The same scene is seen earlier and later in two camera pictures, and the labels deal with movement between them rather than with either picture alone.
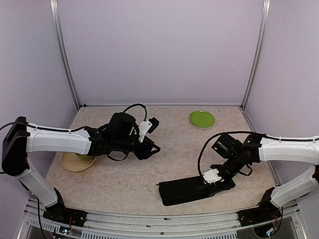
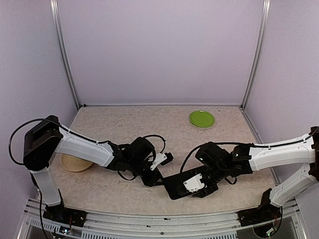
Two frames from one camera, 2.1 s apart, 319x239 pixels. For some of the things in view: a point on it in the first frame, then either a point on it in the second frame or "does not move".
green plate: [202, 118] does not move
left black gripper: [143, 154] to [150, 180]
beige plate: [75, 162] does not move
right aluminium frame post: [266, 4] does not move
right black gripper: [222, 186] to [203, 193]
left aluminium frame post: [61, 42] does not move
